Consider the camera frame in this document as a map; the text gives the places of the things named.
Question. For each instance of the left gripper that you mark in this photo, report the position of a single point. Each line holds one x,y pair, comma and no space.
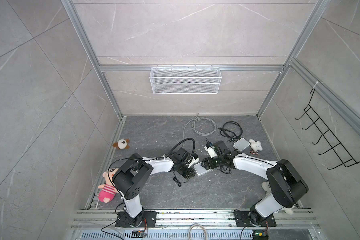
191,174

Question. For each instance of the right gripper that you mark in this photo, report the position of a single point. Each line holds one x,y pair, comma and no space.
207,161

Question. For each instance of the black power adapter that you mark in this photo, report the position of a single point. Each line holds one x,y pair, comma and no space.
176,180

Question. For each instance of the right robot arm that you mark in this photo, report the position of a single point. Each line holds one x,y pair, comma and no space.
286,184

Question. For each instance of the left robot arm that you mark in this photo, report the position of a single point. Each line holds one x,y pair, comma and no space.
130,178

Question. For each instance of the small white plush toy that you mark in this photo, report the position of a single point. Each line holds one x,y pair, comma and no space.
255,146

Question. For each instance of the large white plush sheep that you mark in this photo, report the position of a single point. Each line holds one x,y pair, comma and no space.
266,187

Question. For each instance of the brown white plush toy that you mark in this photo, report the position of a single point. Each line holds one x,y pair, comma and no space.
121,144

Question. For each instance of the pink cartoon boy doll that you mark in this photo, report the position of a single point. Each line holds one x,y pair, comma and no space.
107,190

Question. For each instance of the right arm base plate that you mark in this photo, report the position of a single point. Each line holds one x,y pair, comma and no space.
243,218

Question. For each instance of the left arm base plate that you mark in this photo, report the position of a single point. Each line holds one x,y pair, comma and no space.
147,219

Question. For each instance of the white wire mesh basket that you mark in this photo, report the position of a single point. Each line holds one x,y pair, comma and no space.
185,80

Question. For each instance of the black wire hook rack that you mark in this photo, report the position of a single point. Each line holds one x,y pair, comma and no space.
327,137

